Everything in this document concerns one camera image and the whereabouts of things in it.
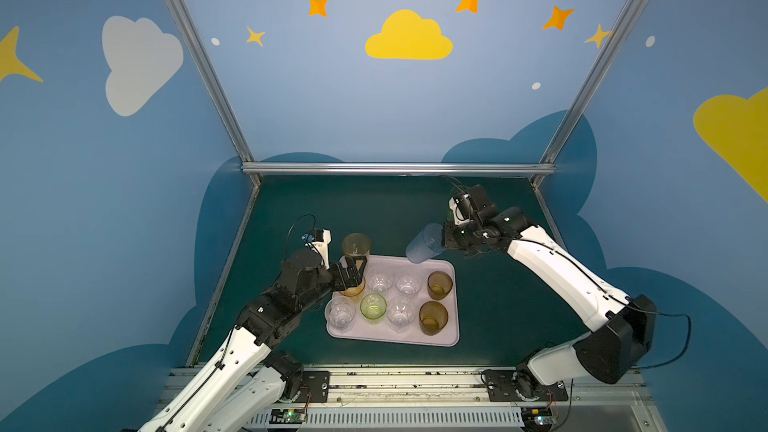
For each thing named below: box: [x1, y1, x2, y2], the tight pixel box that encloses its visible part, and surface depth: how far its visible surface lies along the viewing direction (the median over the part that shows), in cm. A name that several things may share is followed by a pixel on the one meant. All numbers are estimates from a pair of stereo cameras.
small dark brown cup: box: [427, 271, 453, 301], surface depth 90 cm
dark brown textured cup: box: [419, 301, 449, 336], surface depth 82 cm
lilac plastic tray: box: [324, 255, 460, 347], surface depth 86 cm
